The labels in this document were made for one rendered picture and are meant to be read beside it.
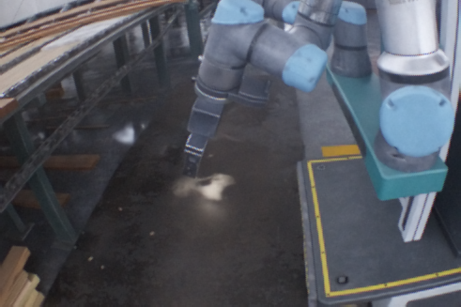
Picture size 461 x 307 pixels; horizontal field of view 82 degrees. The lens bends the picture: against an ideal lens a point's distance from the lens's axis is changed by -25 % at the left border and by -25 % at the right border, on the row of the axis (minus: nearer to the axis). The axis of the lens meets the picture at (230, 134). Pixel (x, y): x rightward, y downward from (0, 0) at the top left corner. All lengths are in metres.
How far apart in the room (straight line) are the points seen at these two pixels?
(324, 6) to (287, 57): 0.14
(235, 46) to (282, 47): 0.07
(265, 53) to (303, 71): 0.06
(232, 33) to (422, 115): 0.30
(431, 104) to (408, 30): 0.10
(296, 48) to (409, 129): 0.20
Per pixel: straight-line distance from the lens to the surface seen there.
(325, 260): 0.99
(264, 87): 0.61
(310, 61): 0.50
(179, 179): 1.90
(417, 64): 0.44
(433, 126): 0.46
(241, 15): 0.51
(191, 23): 3.83
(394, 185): 0.65
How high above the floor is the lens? 1.10
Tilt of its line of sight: 29 degrees down
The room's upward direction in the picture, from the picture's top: 8 degrees counter-clockwise
